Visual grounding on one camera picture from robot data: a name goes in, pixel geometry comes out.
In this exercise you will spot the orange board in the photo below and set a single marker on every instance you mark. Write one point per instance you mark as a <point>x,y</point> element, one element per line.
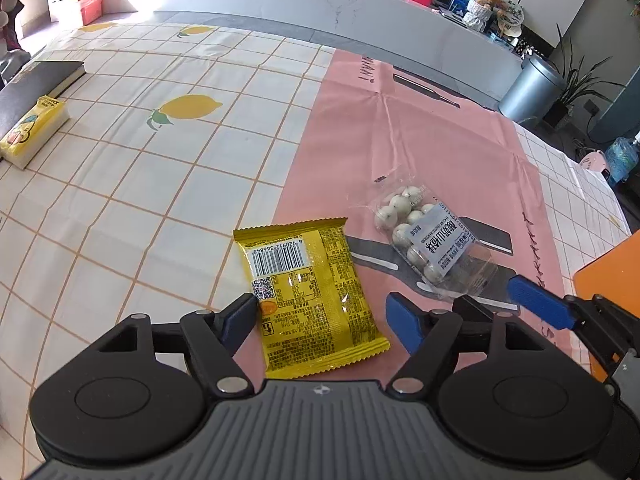
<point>610,270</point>

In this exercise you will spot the grey chair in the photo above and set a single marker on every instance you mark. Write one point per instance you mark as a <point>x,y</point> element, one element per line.
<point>12,65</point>

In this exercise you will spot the small pink device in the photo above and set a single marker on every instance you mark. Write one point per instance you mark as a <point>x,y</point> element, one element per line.
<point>595,161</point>

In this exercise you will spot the yellow tissue pack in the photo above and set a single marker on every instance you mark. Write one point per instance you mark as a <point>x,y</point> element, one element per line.
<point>30,130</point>

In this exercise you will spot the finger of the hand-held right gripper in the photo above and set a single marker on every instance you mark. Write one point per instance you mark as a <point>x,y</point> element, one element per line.
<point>540,302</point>

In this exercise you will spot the grey metal trash bin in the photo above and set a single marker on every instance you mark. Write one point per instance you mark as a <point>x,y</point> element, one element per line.
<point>530,90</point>

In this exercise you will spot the teddy bear in white wrap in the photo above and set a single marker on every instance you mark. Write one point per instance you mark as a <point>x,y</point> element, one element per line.
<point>482,0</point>

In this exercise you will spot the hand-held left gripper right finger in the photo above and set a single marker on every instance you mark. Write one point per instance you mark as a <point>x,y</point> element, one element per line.
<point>405,322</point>

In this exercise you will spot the white printed round fan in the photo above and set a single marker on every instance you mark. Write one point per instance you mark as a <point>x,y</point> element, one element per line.
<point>510,17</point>

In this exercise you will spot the potted long-leaf plant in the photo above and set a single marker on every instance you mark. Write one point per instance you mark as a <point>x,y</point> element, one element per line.
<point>570,85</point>

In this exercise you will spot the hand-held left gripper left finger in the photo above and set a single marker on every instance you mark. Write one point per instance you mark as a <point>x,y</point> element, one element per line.
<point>240,317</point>

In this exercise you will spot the wall socket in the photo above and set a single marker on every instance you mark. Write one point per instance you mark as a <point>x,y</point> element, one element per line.
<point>592,107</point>

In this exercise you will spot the clear tray of white balls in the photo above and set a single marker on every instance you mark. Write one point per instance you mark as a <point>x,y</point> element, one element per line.
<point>415,225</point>

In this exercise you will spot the yellow snack packet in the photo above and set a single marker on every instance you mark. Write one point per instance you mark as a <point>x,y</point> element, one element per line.
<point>310,300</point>

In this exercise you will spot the pink printed placemat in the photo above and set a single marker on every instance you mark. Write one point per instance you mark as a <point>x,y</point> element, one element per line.
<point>425,125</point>

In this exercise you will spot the blue water jug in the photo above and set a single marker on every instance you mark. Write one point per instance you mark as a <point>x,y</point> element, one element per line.
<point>624,157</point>

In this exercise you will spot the pink storage box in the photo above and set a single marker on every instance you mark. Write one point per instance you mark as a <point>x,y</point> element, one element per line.
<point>91,9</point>

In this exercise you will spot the black book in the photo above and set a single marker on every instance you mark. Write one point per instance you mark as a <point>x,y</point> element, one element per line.
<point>35,85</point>

